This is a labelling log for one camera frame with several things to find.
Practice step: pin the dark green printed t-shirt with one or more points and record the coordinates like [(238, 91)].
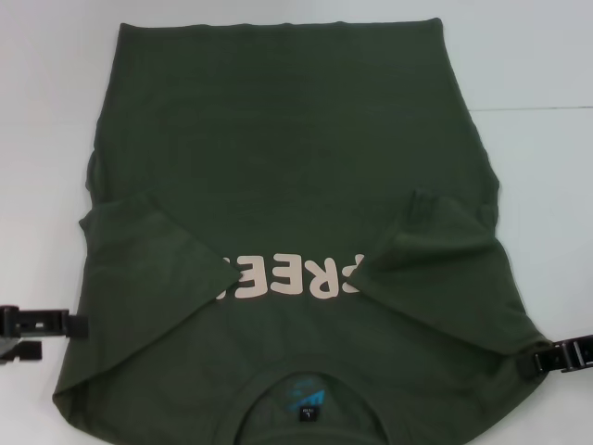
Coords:
[(292, 162)]

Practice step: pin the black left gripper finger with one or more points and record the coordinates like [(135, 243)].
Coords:
[(25, 351), (41, 322)]

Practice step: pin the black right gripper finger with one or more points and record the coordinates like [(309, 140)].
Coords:
[(563, 356)]

